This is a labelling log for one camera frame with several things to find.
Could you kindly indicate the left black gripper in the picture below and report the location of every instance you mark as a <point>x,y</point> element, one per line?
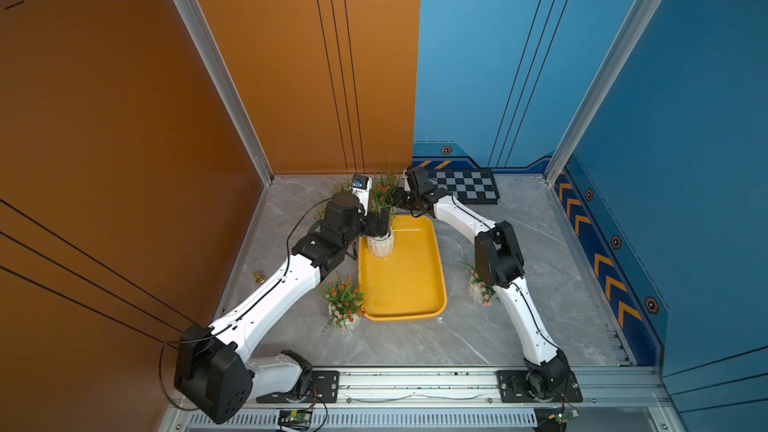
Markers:
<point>371,227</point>

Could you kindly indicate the yellow plastic tray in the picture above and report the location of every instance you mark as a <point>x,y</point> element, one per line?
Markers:
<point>408,284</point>

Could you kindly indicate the potted plant pink flowers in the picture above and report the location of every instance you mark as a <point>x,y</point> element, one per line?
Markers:
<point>478,290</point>

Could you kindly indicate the potted plant orange flowers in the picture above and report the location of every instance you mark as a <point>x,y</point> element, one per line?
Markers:
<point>338,187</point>

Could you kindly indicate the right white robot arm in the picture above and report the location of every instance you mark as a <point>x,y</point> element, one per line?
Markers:
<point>499,263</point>

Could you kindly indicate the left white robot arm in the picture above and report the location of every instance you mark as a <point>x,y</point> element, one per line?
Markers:
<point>214,368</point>

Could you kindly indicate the black white checkerboard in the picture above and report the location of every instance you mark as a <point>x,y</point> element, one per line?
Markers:
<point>470,186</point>

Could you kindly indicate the small brass object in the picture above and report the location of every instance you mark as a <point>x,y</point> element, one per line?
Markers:
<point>259,277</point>

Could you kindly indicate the green circuit board left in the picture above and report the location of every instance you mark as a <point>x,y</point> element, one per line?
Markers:
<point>297,420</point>

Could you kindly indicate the green circuit board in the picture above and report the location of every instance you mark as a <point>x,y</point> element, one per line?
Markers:
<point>550,420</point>
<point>297,420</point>

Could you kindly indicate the green circuit board right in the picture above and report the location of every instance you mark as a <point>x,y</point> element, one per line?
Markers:
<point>550,420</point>

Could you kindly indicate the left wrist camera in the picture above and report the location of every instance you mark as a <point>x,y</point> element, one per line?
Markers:
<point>361,186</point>

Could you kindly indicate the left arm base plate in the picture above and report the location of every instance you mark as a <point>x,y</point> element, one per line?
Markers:
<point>324,387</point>

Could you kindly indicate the aluminium front rail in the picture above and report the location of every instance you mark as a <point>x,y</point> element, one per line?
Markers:
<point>454,398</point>

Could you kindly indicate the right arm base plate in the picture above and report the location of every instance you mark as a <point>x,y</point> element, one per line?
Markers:
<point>519,386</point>

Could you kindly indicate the left aluminium corner post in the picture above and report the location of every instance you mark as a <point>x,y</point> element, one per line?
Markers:
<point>203,38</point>

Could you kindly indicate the aluminium corner post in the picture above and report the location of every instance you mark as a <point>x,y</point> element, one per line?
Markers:
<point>631,30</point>
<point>203,38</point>

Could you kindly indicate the right aluminium corner post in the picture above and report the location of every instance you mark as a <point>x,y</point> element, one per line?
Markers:
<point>631,30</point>

